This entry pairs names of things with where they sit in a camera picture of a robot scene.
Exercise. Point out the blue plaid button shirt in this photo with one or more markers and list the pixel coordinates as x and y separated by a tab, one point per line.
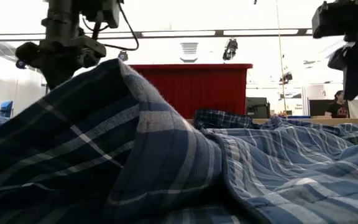
166	155

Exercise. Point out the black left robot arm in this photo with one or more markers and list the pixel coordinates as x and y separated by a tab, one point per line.
61	18

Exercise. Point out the red plastic laundry bin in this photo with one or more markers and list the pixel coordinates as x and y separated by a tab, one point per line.
197	90

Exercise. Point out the person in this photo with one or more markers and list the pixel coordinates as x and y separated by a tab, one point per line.
338	107

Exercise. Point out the black partition panel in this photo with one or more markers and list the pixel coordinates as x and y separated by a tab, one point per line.
319	107

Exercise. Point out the black round ceiling spotlight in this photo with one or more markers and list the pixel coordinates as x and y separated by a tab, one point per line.
20	64
123	56

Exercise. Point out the light wood side table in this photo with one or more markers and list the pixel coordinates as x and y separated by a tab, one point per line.
322	121

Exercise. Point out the black monitor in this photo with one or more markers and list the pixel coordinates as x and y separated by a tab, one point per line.
257	108

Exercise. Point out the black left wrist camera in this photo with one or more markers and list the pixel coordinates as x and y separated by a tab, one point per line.
102	12

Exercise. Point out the black ceiling camera mount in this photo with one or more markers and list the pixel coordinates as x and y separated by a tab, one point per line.
230	49
286	77

